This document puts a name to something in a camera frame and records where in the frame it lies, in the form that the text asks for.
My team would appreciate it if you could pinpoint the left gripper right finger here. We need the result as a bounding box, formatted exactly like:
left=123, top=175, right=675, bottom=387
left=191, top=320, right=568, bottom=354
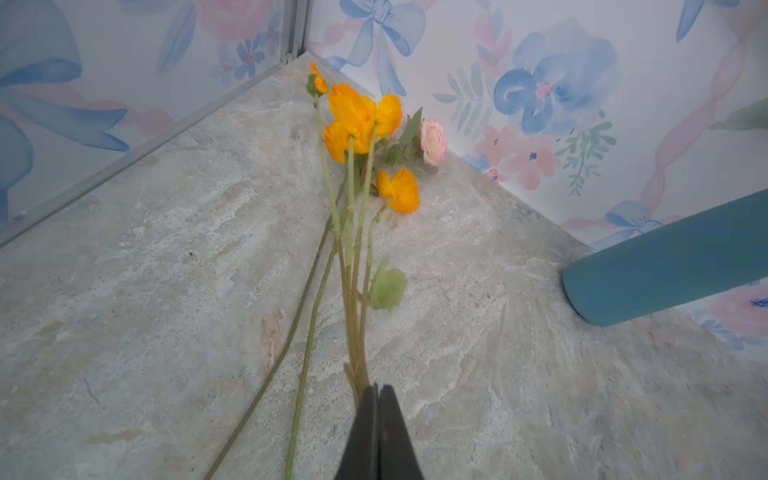
left=377, top=385, right=424, bottom=480

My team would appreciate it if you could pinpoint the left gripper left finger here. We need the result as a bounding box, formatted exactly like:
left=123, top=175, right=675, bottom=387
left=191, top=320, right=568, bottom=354
left=335, top=384, right=380, bottom=480

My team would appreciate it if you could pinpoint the orange ranunculus flower bunch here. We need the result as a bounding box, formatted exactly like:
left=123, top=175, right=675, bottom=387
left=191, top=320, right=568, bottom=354
left=306, top=66, right=421, bottom=404

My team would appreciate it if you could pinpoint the teal ceramic vase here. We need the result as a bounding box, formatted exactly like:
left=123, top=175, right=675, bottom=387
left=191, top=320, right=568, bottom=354
left=562, top=191, right=767, bottom=327

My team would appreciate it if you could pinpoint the pink rose flower stem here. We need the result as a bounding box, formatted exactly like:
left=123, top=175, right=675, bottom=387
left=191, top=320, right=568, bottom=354
left=204, top=120, right=447, bottom=480

